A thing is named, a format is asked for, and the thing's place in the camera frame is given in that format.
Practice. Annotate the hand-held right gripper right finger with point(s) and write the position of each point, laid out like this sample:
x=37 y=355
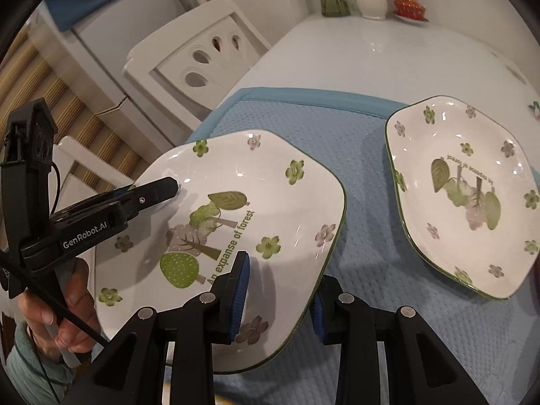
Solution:
x=317 y=318

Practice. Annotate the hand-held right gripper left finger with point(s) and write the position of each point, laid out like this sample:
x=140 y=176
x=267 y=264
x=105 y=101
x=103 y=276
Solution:
x=239 y=295

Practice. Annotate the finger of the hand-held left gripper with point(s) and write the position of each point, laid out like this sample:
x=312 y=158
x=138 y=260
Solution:
x=152 y=194
x=120 y=193

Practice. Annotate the white floral plate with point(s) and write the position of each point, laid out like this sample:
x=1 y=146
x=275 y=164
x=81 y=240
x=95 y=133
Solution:
x=422 y=219
x=274 y=185

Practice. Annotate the person's left forearm teal sleeve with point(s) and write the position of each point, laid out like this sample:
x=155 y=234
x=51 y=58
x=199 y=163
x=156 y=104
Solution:
x=25 y=367

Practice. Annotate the person's left hand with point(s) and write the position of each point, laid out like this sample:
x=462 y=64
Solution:
x=74 y=303

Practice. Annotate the white wooden chair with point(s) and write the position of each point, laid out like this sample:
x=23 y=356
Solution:
x=168 y=63
x=80 y=164

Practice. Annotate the light blue table mat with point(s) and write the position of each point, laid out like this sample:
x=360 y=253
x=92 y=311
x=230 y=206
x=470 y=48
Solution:
x=363 y=156

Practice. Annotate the white refrigerator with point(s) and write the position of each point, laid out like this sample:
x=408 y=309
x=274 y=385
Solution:
x=126 y=21

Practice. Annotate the red rimmed saucer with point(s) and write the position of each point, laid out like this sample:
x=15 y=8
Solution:
x=415 y=19

